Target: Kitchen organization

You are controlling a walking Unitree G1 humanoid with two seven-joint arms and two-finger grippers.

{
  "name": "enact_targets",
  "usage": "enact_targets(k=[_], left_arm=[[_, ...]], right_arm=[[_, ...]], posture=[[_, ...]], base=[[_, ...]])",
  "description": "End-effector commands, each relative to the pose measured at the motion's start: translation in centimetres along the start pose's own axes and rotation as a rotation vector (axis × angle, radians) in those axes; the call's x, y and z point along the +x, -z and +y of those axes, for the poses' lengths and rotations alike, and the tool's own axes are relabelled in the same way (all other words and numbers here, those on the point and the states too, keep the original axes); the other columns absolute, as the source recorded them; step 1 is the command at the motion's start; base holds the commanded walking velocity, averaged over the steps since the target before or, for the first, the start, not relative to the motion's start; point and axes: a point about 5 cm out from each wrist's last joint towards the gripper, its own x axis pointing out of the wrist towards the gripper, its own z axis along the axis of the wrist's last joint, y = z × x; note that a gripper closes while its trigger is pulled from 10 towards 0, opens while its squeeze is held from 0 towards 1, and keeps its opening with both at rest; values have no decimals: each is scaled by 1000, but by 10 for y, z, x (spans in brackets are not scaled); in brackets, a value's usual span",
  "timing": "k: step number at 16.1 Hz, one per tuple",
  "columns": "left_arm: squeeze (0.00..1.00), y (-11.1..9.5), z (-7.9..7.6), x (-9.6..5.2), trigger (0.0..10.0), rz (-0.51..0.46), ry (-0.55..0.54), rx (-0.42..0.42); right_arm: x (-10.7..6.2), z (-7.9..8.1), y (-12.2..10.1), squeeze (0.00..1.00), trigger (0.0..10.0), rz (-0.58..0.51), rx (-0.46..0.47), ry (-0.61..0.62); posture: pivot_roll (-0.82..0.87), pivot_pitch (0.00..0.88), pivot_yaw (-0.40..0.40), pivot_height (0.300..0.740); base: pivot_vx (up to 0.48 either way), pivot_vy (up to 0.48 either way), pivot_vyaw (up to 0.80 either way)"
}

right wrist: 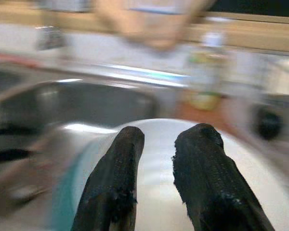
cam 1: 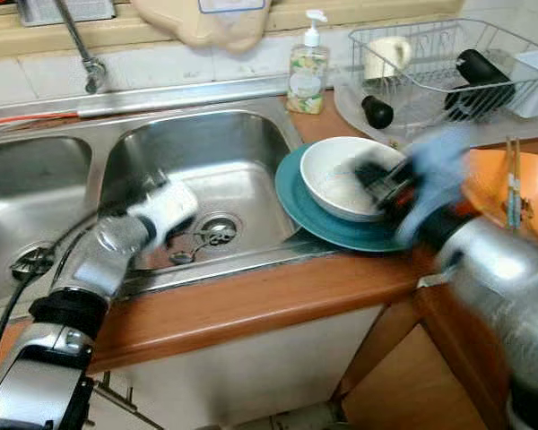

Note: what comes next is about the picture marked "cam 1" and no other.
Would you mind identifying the clear soap pump bottle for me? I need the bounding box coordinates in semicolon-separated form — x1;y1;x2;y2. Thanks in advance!
287;9;331;115

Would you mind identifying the grey dish rack tray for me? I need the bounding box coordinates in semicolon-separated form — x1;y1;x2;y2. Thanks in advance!
334;76;538;149

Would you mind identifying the white cabinet door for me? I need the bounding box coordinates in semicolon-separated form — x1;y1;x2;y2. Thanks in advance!
90;305;386;430

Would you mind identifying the grey metal window grille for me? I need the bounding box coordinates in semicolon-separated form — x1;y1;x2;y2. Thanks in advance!
18;0;117;23

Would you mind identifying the beige hanging cloth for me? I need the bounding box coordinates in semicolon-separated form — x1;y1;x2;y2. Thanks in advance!
130;0;274;52

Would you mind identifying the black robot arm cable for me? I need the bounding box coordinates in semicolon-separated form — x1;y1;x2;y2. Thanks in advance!
0;202;135;391

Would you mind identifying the white bowl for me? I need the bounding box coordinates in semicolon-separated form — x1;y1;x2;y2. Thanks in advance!
300;136;409;223

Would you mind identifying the black tumbler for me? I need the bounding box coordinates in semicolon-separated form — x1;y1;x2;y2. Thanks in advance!
444;49;516;122

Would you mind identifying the metal sink drain strainer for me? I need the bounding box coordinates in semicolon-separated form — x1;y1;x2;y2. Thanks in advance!
9;242;59;283
195;212;243;249

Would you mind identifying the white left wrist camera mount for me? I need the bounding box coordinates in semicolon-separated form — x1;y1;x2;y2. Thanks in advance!
130;179;198;247

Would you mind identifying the stainless steel double sink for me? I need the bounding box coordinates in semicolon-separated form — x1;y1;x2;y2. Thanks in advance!
0;76;342;310

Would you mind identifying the white plastic container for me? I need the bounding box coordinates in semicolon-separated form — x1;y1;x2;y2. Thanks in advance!
511;49;538;119

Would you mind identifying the brown cabinet door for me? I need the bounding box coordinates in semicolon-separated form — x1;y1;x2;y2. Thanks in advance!
341;300;494;430

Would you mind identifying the small black cup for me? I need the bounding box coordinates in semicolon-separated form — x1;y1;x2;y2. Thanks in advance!
360;94;395;129

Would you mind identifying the teal plate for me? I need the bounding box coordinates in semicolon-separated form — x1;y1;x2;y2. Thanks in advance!
275;143;422;254

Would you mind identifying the metal wire dish rack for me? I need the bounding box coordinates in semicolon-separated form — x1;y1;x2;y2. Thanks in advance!
348;20;538;119

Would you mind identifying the orange bowl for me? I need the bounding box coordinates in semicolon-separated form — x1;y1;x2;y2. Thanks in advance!
466;148;538;250

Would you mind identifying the metal sink faucet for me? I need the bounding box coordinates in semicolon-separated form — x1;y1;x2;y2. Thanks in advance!
54;0;108;95

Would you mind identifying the cream mug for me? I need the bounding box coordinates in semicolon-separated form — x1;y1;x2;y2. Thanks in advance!
365;36;413;83

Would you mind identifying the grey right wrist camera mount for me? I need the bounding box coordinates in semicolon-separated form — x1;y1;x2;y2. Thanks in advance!
403;125;476;243

